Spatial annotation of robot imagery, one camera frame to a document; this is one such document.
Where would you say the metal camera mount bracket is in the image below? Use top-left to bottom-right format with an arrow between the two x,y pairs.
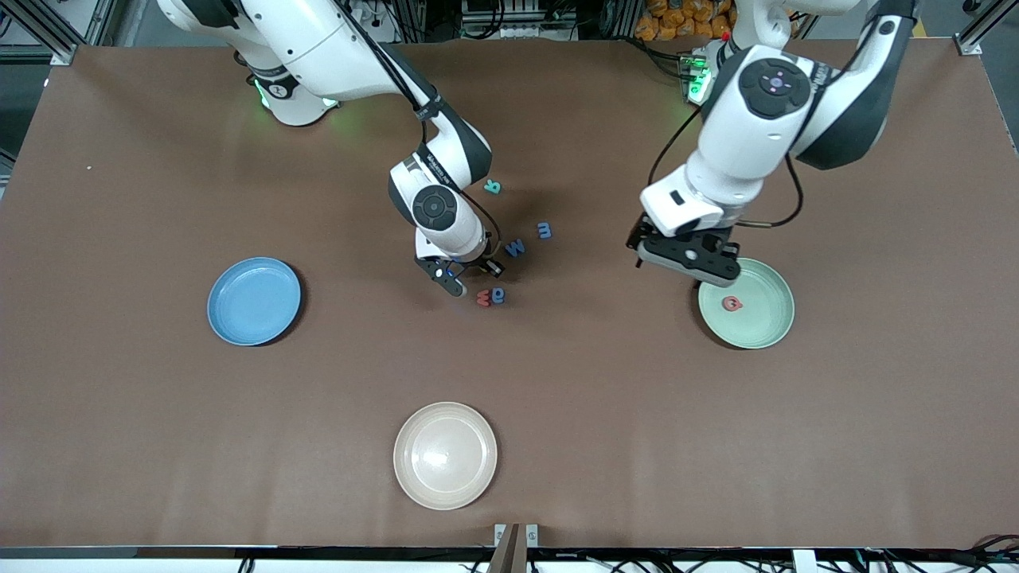
487,523 -> 539,573

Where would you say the red black cable bundle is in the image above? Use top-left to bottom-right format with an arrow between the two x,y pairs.
939,535 -> 1019,570

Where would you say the blue plate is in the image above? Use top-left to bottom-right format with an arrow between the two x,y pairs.
206,256 -> 303,347

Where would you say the grey equipment rack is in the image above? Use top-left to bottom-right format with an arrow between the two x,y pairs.
460,0 -> 580,41

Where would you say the orange packets pile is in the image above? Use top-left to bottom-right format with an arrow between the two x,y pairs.
635,0 -> 737,42

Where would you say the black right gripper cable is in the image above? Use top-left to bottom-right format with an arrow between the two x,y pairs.
466,191 -> 504,259

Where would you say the beige plate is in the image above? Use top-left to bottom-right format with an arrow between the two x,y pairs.
392,401 -> 499,511

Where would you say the green plate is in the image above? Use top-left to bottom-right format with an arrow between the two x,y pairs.
697,259 -> 796,350

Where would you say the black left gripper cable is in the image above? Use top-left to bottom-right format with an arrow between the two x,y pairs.
646,103 -> 705,192

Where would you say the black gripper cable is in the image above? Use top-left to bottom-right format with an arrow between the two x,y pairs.
466,191 -> 504,259
646,103 -> 705,192

